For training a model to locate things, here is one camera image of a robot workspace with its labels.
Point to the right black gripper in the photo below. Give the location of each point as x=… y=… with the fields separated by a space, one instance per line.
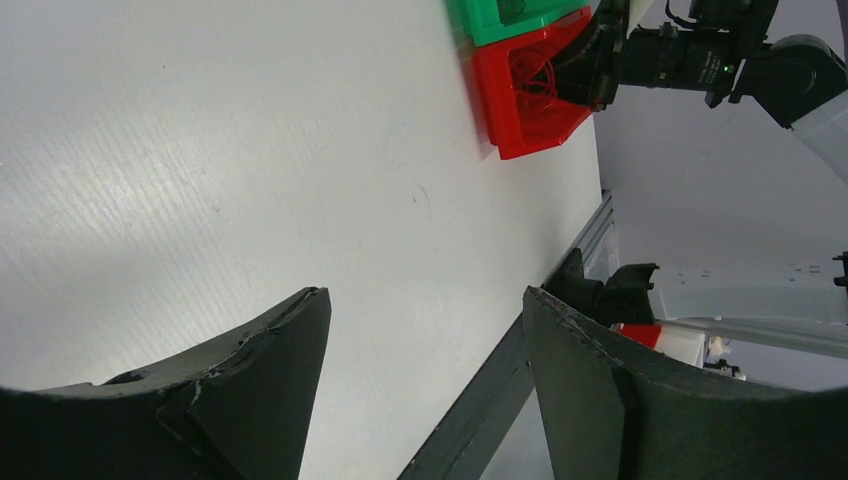
x=587 y=72

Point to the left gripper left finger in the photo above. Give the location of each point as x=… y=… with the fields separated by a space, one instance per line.
x=237 y=406

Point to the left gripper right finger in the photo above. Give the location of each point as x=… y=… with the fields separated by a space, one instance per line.
x=614 y=409

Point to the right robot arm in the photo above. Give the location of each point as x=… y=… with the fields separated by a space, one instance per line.
x=751 y=145

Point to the red plastic bin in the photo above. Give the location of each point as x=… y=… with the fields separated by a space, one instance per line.
x=515 y=80

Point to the green plastic bin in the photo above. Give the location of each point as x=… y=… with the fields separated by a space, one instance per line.
x=489 y=21

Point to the aluminium frame rail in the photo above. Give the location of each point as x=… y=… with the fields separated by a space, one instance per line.
x=598 y=243

